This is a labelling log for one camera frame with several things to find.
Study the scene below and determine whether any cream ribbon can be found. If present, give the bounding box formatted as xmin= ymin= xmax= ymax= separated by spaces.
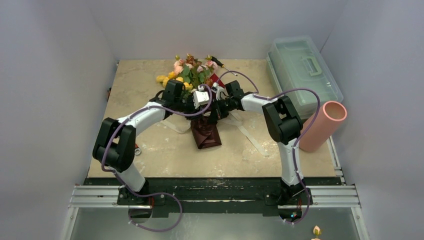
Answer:
xmin=160 ymin=113 xmax=270 ymax=157

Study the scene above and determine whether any flower bouquet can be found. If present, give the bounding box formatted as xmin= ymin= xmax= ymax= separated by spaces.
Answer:
xmin=155 ymin=53 xmax=225 ymax=150

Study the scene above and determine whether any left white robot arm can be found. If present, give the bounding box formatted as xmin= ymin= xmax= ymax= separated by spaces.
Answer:
xmin=92 ymin=80 xmax=213 ymax=205

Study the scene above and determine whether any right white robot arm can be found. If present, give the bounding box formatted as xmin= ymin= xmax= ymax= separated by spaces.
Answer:
xmin=208 ymin=80 xmax=305 ymax=204

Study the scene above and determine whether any pink cylindrical vase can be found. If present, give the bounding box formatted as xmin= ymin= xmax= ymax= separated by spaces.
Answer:
xmin=298 ymin=101 xmax=348 ymax=153

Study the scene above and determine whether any yellow black screwdriver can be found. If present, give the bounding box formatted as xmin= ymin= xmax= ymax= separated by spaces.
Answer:
xmin=210 ymin=55 xmax=230 ymax=72

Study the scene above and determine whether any clear plastic storage box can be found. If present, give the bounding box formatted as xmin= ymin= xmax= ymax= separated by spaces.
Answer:
xmin=266 ymin=35 xmax=344 ymax=104

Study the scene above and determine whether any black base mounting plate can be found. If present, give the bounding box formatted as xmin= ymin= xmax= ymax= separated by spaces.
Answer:
xmin=82 ymin=177 xmax=342 ymax=220

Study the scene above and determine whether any small pink flower bud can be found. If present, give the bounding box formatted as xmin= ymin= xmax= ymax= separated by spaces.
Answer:
xmin=311 ymin=225 xmax=322 ymax=240

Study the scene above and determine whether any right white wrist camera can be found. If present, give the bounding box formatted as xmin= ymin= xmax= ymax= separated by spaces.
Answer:
xmin=211 ymin=82 xmax=226 ymax=101

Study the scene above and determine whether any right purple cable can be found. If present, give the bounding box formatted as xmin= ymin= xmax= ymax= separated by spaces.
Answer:
xmin=216 ymin=70 xmax=322 ymax=226

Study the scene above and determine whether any purple cable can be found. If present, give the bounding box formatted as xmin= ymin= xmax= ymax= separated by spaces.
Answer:
xmin=216 ymin=70 xmax=322 ymax=226
xmin=100 ymin=83 xmax=214 ymax=233

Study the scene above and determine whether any adjustable wrench with red handle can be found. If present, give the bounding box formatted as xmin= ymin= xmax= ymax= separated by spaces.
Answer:
xmin=134 ymin=144 xmax=142 ymax=156

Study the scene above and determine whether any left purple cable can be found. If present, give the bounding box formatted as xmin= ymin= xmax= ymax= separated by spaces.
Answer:
xmin=100 ymin=83 xmax=214 ymax=233

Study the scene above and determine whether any aluminium rail frame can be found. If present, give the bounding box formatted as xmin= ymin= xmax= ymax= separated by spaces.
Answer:
xmin=59 ymin=140 xmax=368 ymax=240

